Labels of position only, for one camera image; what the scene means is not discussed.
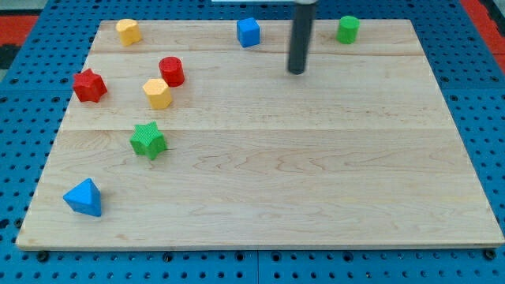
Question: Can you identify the green star block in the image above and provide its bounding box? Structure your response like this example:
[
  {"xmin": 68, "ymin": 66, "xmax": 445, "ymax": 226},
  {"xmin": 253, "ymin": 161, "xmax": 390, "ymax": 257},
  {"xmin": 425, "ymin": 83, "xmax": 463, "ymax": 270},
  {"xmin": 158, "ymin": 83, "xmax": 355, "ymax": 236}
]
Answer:
[{"xmin": 129, "ymin": 121, "xmax": 167, "ymax": 160}]

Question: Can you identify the red star block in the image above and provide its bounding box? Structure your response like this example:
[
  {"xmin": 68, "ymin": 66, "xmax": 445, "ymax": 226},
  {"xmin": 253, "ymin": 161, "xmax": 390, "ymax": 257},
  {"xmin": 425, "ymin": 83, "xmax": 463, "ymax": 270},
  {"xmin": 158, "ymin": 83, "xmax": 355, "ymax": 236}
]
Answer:
[{"xmin": 73, "ymin": 69, "xmax": 107, "ymax": 103}]

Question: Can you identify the blue triangle block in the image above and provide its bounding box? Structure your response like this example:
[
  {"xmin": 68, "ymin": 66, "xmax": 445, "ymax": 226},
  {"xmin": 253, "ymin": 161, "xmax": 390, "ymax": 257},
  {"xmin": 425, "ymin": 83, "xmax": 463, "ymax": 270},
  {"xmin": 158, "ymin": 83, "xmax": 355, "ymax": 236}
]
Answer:
[{"xmin": 63, "ymin": 178, "xmax": 102, "ymax": 217}]

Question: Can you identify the wooden board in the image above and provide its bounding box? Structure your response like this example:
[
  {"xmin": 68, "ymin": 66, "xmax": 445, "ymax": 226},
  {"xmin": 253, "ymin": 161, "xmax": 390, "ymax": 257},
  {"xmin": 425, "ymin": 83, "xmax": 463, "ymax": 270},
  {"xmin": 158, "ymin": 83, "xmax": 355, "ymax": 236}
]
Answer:
[{"xmin": 17, "ymin": 20, "xmax": 504, "ymax": 252}]

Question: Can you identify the yellow hexagon block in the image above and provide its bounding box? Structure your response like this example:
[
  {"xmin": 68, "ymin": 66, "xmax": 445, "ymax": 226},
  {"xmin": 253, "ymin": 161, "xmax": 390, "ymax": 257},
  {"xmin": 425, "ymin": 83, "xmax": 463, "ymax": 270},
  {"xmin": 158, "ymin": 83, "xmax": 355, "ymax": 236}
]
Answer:
[{"xmin": 143, "ymin": 78, "xmax": 173, "ymax": 110}]

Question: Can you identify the red cylinder block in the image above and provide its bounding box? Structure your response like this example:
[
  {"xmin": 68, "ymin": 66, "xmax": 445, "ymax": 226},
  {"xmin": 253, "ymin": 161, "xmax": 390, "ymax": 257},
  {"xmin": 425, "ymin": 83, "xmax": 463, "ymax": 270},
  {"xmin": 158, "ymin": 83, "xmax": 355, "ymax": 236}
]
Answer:
[{"xmin": 159, "ymin": 56, "xmax": 185, "ymax": 87}]

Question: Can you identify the blue cube block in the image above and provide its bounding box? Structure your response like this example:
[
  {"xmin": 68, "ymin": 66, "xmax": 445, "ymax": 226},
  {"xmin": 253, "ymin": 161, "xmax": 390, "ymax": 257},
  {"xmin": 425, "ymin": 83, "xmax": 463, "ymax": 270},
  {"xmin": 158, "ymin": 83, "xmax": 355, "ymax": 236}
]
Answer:
[{"xmin": 236, "ymin": 17, "xmax": 260, "ymax": 48}]

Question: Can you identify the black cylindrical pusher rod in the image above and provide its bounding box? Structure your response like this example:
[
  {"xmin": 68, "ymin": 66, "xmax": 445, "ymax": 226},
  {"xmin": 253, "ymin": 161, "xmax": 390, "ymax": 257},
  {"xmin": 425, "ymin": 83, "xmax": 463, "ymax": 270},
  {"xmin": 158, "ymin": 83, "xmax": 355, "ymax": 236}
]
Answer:
[{"xmin": 287, "ymin": 0, "xmax": 318, "ymax": 75}]

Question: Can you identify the green cylinder block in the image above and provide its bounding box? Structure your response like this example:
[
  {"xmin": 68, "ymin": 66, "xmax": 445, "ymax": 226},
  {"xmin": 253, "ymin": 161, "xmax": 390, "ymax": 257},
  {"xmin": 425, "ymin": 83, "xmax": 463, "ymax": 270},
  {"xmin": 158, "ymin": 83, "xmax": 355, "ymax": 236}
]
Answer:
[{"xmin": 336, "ymin": 16, "xmax": 360, "ymax": 44}]

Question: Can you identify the yellow heart block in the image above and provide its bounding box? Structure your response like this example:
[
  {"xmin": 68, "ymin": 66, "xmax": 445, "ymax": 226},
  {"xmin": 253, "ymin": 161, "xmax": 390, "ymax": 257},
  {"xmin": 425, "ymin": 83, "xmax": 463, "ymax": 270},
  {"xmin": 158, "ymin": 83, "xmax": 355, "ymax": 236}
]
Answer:
[{"xmin": 115, "ymin": 19, "xmax": 142, "ymax": 47}]

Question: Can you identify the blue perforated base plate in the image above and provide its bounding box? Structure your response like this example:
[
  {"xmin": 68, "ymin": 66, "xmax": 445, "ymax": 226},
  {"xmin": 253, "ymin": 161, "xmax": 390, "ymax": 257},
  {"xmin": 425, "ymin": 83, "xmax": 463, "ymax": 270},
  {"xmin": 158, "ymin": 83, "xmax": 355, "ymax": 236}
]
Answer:
[{"xmin": 1, "ymin": 0, "xmax": 504, "ymax": 283}]

